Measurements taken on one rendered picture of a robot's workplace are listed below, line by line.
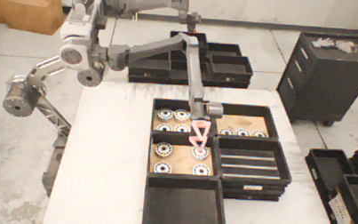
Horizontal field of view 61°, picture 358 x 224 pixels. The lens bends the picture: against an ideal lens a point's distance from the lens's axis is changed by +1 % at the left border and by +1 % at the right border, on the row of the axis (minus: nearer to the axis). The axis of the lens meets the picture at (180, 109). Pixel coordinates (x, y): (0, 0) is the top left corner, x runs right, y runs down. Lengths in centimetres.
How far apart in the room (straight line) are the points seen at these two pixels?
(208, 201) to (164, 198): 23
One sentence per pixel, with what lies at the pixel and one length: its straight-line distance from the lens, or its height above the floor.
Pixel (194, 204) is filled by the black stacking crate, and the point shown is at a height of 83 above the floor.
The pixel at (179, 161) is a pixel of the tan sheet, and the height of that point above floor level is 83.
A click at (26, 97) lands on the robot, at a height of 95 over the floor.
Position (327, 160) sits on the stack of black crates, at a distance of 296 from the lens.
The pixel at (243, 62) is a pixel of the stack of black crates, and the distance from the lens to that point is 323.
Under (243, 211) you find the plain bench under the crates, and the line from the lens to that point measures 187.
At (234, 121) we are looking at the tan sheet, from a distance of 210.
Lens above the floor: 229
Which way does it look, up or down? 44 degrees down
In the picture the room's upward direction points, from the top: 8 degrees clockwise
